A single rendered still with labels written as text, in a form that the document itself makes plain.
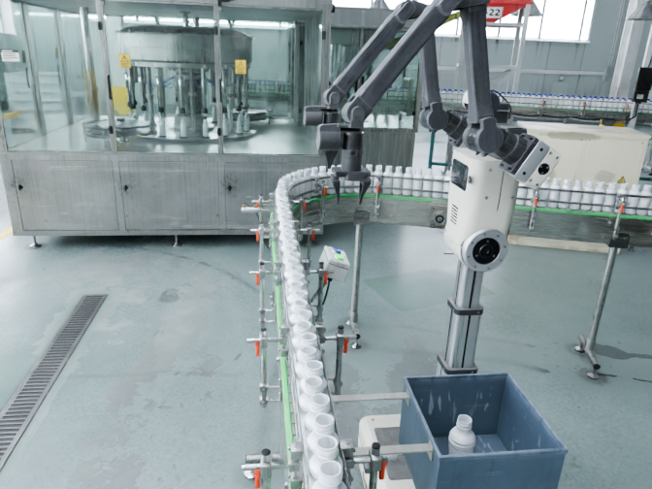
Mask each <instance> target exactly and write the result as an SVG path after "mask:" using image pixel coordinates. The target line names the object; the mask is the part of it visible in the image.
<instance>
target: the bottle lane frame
mask: <svg viewBox="0 0 652 489"><path fill-rule="evenodd" d="M270 248H271V255H272V254H273V262H272V264H273V271H274V270H275V269H277V268H276V264H275V262H276V260H277V250H276V242H272V239H271V244H270ZM272 277H273V289H272V290H273V291H274V292H275V301H276V302H277V303H276V305H277V310H275V312H276V313H277V321H275V323H276V338H279V335H280V329H279V326H280V323H282V313H281V302H280V292H279V286H276V283H275V282H274V279H276V277H277V276H275V275H272ZM281 345H283V344H279V342H277V367H278V378H280V375H281V388H280V387H279V392H280V389H281V402H280V414H281V430H282V444H283V460H284V462H287V461H288V458H289V457H291V454H290V450H288V445H290V442H291V441H293V438H294V437H296V436H293V431H292V426H293V425H295V424H292V420H291V414H294V413H291V409H290V405H291V403H290V399H289V395H290V393H289V388H288V385H291V384H288V377H289V376H290V375H287V367H286V357H280V351H279V350H278V349H279V348H280V346H281ZM289 474H290V472H289V471H288V469H284V475H285V482H284V483H283V486H284V489H291V488H290V479H288V475H289Z"/></svg>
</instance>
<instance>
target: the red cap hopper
mask: <svg viewBox="0 0 652 489"><path fill-rule="evenodd" d="M531 1H532V0H490V3H489V4H487V15H486V27H487V28H516V31H515V38H514V44H513V51H512V57H511V63H510V66H509V65H489V68H494V69H506V70H505V71H504V72H503V73H501V74H500V75H499V76H498V77H497V78H495V79H494V80H493V81H492V83H495V82H497V81H498V80H499V79H500V78H501V77H503V76H504V75H505V74H506V73H507V72H508V71H509V74H508V75H506V76H505V77H504V78H503V79H502V80H500V81H499V82H498V83H497V85H498V86H499V85H501V84H502V83H503V82H504V81H506V80H507V79H508V83H507V90H506V92H510V94H511V88H512V82H513V75H514V73H515V77H514V83H513V89H512V92H515V96H516V95H517V90H518V84H519V78H520V72H521V65H522V59H523V53H524V47H525V41H526V35H527V28H528V22H529V15H530V10H531V5H532V4H533V2H531ZM524 9H525V14H524V19H523V23H522V18H523V12H524ZM518 10H519V12H518V19H517V23H512V22H496V21H498V20H500V19H502V18H504V17H506V16H509V15H511V14H512V13H514V12H516V11H518ZM521 28H522V32H521V39H520V45H519V51H518V57H517V64H516V66H515V62H516V56H517V50H518V44H519V37H520V31H521ZM464 52H465V51H464V38H463V27H462V23H461V31H460V40H459V47H458V56H457V65H456V73H455V82H454V89H457V93H459V92H460V84H461V77H462V71H463V73H464V74H465V75H466V68H465V67H466V64H463V60H464ZM454 89H453V92H454ZM510 94H509V95H510ZM449 139H450V137H449V136H448V140H449ZM448 140H447V149H446V156H445V163H452V160H451V158H453V155H452V154H453V151H452V149H453V145H452V144H450V143H449V142H448Z"/></svg>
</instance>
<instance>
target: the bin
mask: <svg viewBox="0 0 652 489"><path fill-rule="evenodd" d="M400 399H403V401H402V410H401V420H400V429H399V438H398V441H399V444H400V445H385V446H381V447H380V455H381V456H382V455H387V454H391V455H398V457H405V460H406V462H407V467H408V470H409V472H410V475H411V478H412V481H413V484H414V486H415V489H557V488H558V484H559V480H560V476H561V472H562V468H563V465H564V461H565V457H566V453H568V452H569V450H568V448H567V447H566V446H565V444H564V443H563V442H562V440H561V439H560V438H559V437H558V435H557V434H556V433H555V431H554V430H553V429H552V428H551V426H550V425H549V424H548V422H547V421H546V420H545V419H544V417H543V416H542V415H541V413H540V412H539V411H538V409H537V408H536V407H535V405H534V404H533V403H532V402H531V400H530V399H529V398H528V396H527V395H526V394H525V393H524V391H523V390H522V389H521V387H520V386H519V385H518V383H517V382H516V381H515V380H514V378H513V377H512V376H511V374H510V373H491V374H468V375H423V376H404V392H399V393H377V394H356V395H335V396H332V400H333V403H338V402H359V401H379V400H400ZM461 414H466V415H468V416H469V417H470V418H471V419H472V422H473V423H472V431H473V432H474V434H475V447H474V449H473V453H471V454H454V455H448V453H449V448H448V444H449V442H448V437H449V433H450V431H451V430H452V429H453V428H454V427H455V426H457V425H456V423H457V419H458V416H459V415H461Z"/></svg>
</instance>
